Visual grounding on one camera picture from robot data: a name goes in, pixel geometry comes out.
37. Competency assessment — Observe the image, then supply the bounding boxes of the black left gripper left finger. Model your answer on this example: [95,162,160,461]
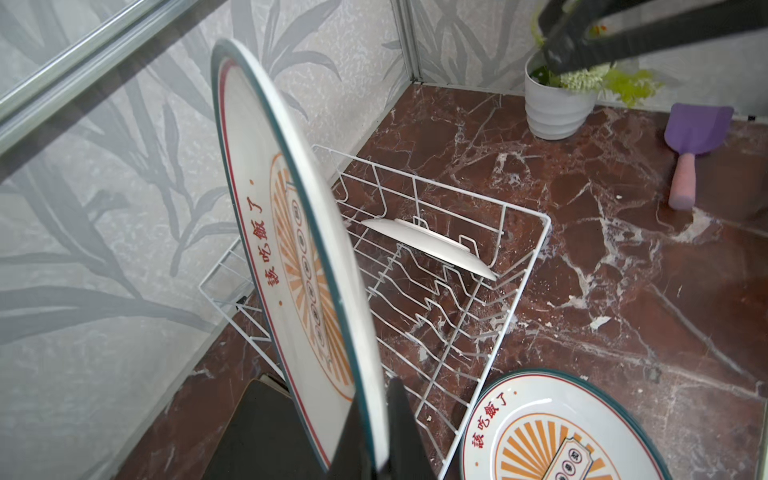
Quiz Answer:
[338,401,375,480]

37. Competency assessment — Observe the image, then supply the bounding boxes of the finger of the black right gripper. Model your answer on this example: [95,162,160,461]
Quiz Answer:
[536,0,767,75]

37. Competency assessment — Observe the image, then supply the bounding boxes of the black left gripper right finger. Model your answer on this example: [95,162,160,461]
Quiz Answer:
[386,377,436,480]

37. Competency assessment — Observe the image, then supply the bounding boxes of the white round plate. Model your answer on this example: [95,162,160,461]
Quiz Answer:
[460,369,671,479]
[211,39,390,471]
[362,219,497,281]

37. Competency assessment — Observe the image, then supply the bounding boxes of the white ribbed flower pot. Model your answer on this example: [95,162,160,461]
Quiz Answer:
[523,11,664,142]

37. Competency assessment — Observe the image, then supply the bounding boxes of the purple pink spoon toy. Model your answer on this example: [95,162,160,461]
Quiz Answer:
[664,103,734,211]

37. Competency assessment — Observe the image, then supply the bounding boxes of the white wire dish rack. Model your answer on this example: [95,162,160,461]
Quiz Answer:
[197,143,553,480]

